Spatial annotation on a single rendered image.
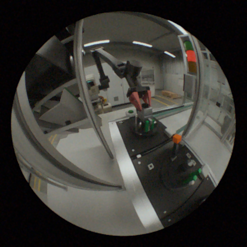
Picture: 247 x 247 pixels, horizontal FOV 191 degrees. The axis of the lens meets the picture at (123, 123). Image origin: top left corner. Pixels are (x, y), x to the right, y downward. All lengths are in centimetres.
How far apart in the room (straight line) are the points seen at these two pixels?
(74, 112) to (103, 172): 30
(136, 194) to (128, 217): 16
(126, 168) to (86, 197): 27
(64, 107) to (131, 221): 43
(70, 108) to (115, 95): 316
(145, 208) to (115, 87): 333
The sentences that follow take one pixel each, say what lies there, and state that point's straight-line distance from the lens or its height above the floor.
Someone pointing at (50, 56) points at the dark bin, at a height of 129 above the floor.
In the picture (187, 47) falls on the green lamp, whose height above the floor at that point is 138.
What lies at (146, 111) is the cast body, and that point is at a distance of 27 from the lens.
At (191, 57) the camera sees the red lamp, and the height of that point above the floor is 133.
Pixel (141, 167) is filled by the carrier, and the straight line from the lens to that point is 23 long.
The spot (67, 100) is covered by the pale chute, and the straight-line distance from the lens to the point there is 16.
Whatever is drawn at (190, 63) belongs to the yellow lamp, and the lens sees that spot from 35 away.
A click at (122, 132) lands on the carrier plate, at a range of 32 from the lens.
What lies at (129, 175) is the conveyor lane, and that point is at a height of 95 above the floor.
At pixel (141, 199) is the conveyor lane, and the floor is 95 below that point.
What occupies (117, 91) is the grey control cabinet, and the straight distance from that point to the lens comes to 329.
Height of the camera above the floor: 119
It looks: 35 degrees down
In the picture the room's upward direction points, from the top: 8 degrees counter-clockwise
